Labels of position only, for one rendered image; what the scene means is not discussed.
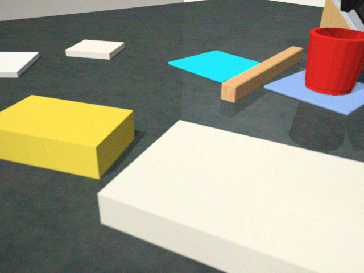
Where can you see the light brown wooden bar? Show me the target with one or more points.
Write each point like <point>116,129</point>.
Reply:
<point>239,86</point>

